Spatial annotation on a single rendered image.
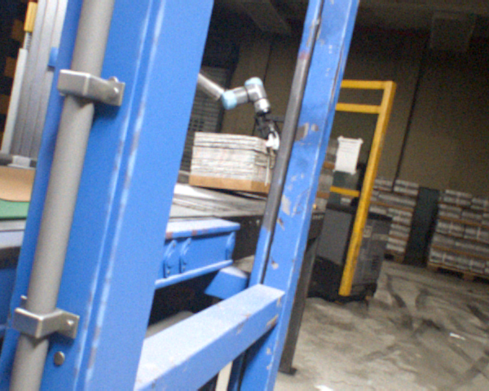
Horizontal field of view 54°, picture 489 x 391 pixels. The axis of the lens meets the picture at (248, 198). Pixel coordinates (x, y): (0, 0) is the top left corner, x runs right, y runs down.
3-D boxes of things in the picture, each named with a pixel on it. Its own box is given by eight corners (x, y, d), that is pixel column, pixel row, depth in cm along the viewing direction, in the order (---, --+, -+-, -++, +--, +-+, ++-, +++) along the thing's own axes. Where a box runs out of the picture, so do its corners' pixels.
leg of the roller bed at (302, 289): (280, 366, 237) (310, 233, 233) (292, 369, 235) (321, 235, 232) (277, 369, 232) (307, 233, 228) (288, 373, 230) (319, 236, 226)
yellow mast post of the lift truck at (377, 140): (334, 292, 391) (381, 81, 381) (340, 292, 397) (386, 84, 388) (344, 296, 385) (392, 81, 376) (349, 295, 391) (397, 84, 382)
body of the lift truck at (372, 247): (282, 279, 443) (301, 195, 439) (314, 278, 485) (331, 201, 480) (346, 304, 398) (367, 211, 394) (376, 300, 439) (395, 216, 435)
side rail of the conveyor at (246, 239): (310, 233, 233) (315, 209, 233) (321, 235, 232) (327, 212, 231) (190, 263, 107) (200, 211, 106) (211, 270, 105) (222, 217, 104)
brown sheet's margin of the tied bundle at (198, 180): (204, 186, 220) (204, 177, 220) (263, 191, 210) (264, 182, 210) (188, 184, 205) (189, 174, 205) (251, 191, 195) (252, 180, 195)
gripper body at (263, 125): (266, 142, 216) (257, 117, 218) (282, 133, 214) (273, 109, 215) (260, 139, 209) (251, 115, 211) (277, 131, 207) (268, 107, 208)
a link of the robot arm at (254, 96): (241, 87, 218) (258, 82, 219) (249, 108, 216) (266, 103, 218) (244, 80, 210) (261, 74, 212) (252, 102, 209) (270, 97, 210)
